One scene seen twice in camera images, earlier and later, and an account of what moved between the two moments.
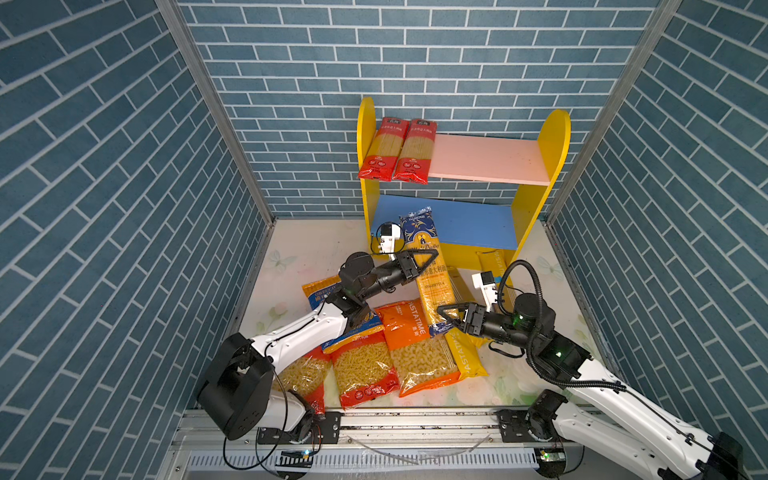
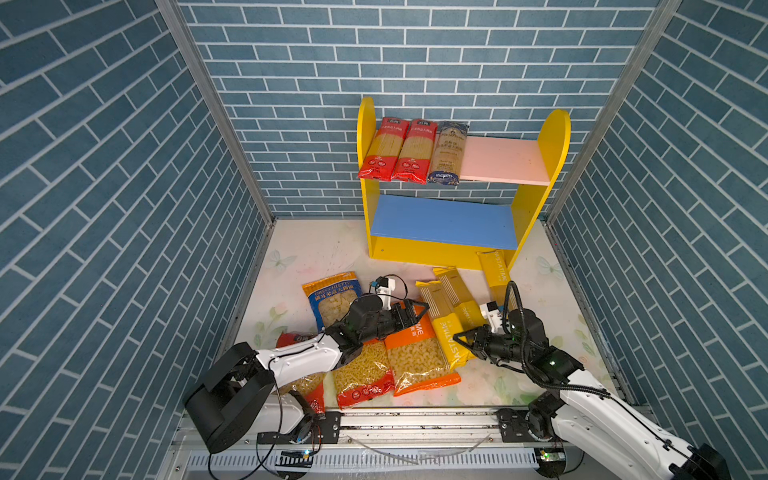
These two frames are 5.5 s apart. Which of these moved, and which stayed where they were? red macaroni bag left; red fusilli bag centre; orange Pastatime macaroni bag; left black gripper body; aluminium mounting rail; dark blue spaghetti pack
Moved: dark blue spaghetti pack; left black gripper body
Stayed: orange Pastatime macaroni bag; aluminium mounting rail; red fusilli bag centre; red macaroni bag left
